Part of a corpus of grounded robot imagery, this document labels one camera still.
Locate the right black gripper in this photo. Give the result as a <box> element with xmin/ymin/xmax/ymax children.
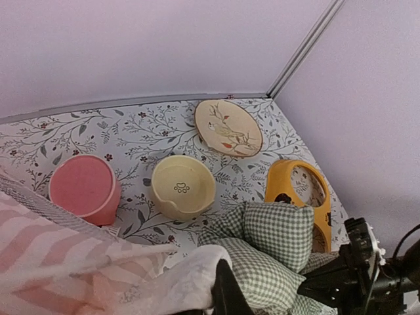
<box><xmin>297</xmin><ymin>226</ymin><xmax>419</xmax><ymax>314</ymax></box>

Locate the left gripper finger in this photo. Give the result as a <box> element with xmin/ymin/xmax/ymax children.
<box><xmin>213</xmin><ymin>259</ymin><xmax>253</xmax><ymax>315</ymax></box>

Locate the green checkered cushion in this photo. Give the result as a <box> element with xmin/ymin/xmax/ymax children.
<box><xmin>198</xmin><ymin>202</ymin><xmax>333</xmax><ymax>314</ymax></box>

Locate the pink striped pet tent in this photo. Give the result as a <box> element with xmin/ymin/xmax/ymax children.
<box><xmin>1</xmin><ymin>172</ymin><xmax>232</xmax><ymax>314</ymax></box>

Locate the cream pet bowl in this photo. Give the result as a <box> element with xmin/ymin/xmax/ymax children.
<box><xmin>150</xmin><ymin>155</ymin><xmax>216</xmax><ymax>221</ymax></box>

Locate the pink pet bowl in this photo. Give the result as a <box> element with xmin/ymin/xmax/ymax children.
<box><xmin>49</xmin><ymin>154</ymin><xmax>121</xmax><ymax>226</ymax></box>

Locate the yellow bowl stand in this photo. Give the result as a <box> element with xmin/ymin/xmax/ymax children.
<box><xmin>264</xmin><ymin>159</ymin><xmax>331</xmax><ymax>253</ymax></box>

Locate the beige bowl behind cushion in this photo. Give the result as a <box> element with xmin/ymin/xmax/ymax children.
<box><xmin>194</xmin><ymin>100</ymin><xmax>263</xmax><ymax>158</ymax></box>

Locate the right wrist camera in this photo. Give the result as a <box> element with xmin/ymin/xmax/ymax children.
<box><xmin>345</xmin><ymin>217</ymin><xmax>386</xmax><ymax>266</ymax></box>

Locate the right aluminium frame post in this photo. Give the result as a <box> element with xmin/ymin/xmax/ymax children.
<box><xmin>266</xmin><ymin>0</ymin><xmax>347</xmax><ymax>99</ymax></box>

